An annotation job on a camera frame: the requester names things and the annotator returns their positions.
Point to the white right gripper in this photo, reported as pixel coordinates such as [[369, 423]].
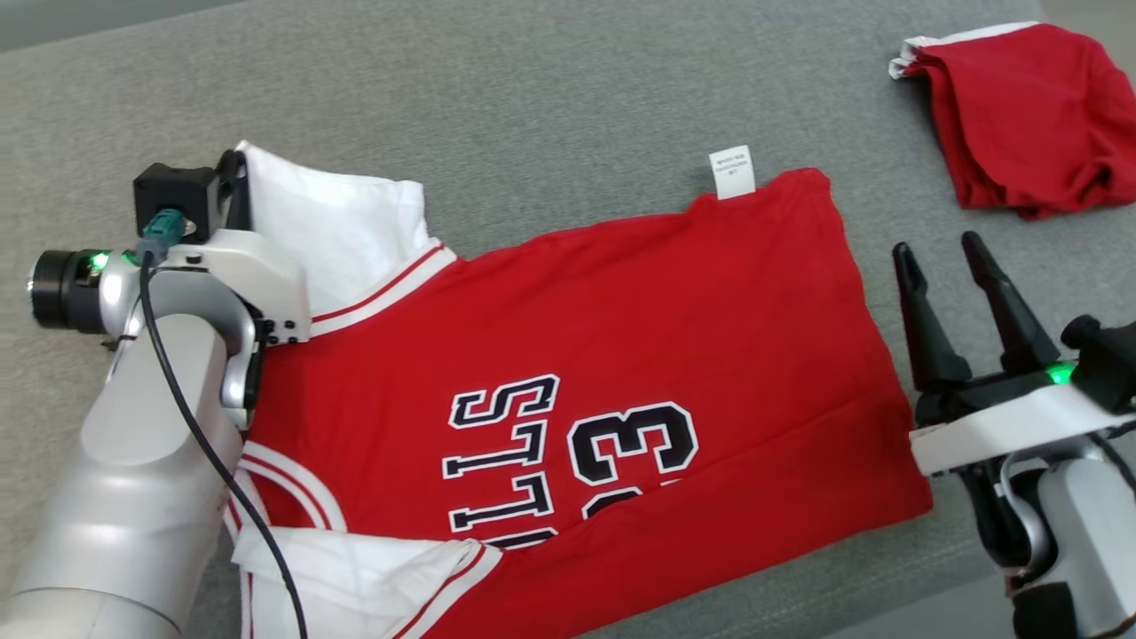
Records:
[[1012, 426]]

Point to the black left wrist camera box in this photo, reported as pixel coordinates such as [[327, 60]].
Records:
[[175, 200]]

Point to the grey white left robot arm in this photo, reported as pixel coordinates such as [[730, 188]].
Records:
[[133, 479]]

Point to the red Bulls jersey white sleeves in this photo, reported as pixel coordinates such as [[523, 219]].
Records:
[[621, 337]]

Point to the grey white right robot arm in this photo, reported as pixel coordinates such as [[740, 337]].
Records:
[[1083, 550]]

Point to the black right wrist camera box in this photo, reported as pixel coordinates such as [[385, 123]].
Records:
[[1109, 364]]

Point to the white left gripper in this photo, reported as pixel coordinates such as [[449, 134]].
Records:
[[248, 284]]

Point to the red shorts with white stripe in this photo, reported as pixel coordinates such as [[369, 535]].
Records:
[[1029, 124]]

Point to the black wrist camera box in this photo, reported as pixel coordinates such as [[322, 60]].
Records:
[[1109, 364], [175, 200]]

